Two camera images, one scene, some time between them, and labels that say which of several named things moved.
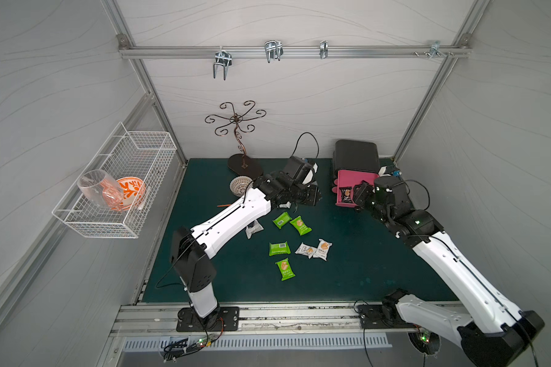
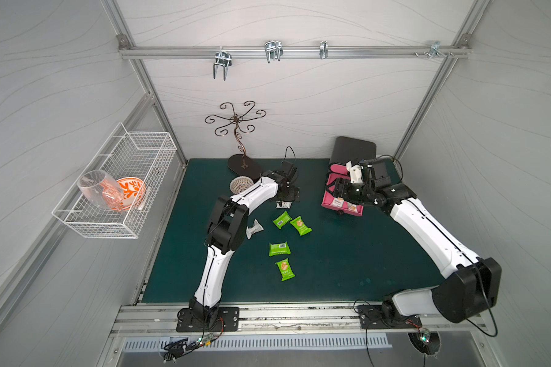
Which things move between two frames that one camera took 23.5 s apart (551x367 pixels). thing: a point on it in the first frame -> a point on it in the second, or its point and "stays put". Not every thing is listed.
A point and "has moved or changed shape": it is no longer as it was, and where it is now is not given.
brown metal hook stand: x=246 y=163 stays put
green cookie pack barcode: x=278 y=248 stays put
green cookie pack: x=282 y=219 stays put
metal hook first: x=222 y=57 stays put
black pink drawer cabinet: x=354 y=161 has moved or changed shape
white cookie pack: x=322 y=249 -> x=337 y=202
